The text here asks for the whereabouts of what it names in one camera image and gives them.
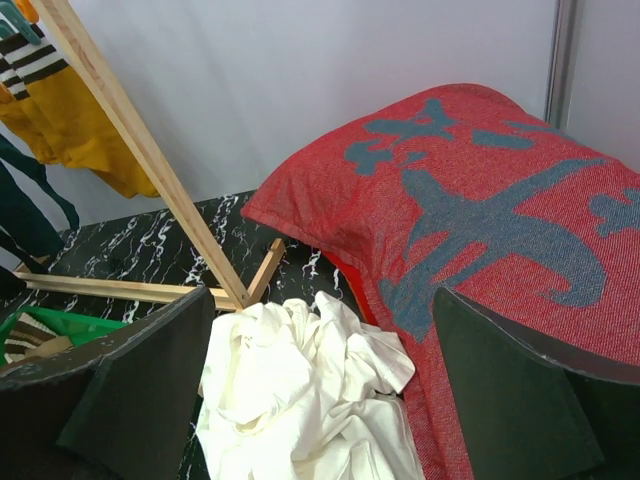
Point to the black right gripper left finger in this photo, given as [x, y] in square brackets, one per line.
[117, 407]

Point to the red pillow with blue pattern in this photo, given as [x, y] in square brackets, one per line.
[459, 187]

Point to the dark green socks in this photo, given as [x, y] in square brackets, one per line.
[25, 232]

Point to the wooden clothes rack frame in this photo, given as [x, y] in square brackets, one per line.
[231, 295]

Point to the brown striped socks in tray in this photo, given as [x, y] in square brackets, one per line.
[27, 340]

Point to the green plastic tray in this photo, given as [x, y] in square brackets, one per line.
[80, 329]

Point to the yellow socks with striped cuffs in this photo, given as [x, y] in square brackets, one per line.
[47, 105]

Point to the white crumpled cloth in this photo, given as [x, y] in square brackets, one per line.
[305, 391]

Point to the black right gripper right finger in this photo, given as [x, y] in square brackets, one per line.
[531, 406]

